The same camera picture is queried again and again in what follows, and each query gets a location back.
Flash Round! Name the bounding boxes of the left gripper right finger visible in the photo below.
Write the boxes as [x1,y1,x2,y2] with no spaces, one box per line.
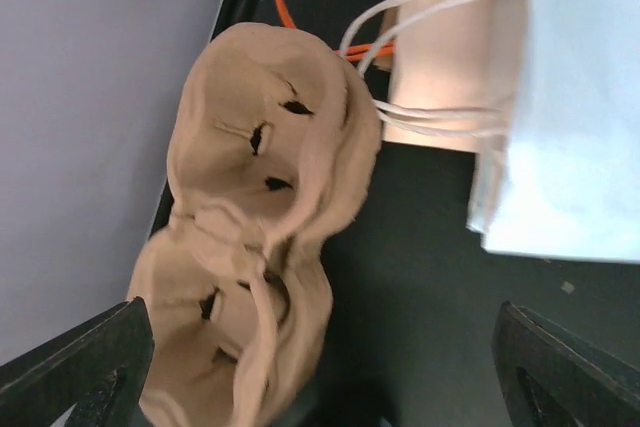
[492,302,639,426]

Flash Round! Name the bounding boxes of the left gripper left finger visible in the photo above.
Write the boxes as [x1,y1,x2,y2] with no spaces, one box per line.
[1,297,154,426]

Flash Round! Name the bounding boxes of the light blue paper bag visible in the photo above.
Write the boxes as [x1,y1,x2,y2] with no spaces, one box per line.
[467,0,639,263]

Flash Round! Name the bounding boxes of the brown pulp cup carrier stack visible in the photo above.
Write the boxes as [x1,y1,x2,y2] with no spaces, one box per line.
[129,23,381,426]

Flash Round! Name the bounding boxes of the beige kraft paper bag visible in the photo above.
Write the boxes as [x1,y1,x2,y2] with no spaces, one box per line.
[384,0,529,154]

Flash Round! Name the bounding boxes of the orange bag handle cord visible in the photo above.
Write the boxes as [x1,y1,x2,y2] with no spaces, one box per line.
[275,0,397,61]

